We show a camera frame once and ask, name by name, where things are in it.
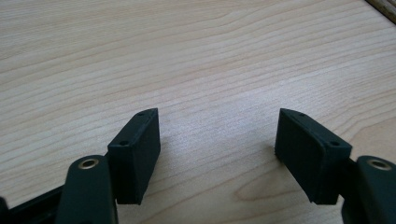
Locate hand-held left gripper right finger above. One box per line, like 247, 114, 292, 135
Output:
274, 107, 353, 205

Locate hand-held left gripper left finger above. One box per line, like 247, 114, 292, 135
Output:
106, 107, 162, 206

